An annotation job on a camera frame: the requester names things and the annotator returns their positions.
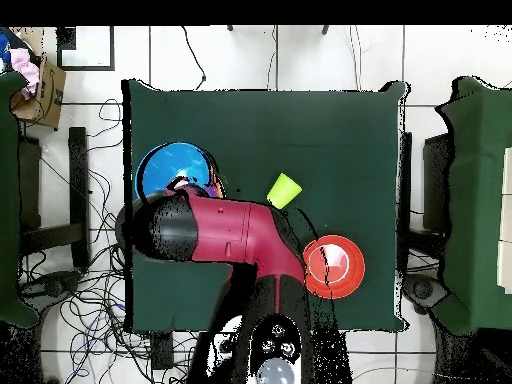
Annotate blue bowl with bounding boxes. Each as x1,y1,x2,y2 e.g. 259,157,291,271
134,142,218,201

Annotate white box stack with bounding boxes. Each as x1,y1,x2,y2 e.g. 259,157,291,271
496,147,512,295

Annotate green cup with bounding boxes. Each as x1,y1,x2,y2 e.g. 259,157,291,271
266,172,304,210

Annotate dark green tablecloth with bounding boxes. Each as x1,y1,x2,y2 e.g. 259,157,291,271
121,79,409,335

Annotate black framed white board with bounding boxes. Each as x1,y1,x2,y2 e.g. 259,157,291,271
56,26,116,72

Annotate cardboard box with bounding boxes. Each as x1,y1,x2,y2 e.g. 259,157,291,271
9,59,67,130

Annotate small black box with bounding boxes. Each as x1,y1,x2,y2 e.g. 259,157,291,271
149,331,174,371

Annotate green cloth covered table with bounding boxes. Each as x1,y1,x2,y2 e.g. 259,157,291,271
435,75,512,335
0,71,39,329

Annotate red bowl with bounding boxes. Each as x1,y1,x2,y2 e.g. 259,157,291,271
302,234,366,300

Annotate pink cloth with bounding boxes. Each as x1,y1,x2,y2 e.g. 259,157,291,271
9,47,41,99

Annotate black bench frame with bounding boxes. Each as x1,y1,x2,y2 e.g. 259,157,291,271
17,126,91,269

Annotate black floor cable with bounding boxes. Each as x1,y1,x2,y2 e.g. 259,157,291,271
180,26,207,91

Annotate tangled black cables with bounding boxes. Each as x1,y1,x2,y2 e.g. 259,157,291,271
19,99,201,384

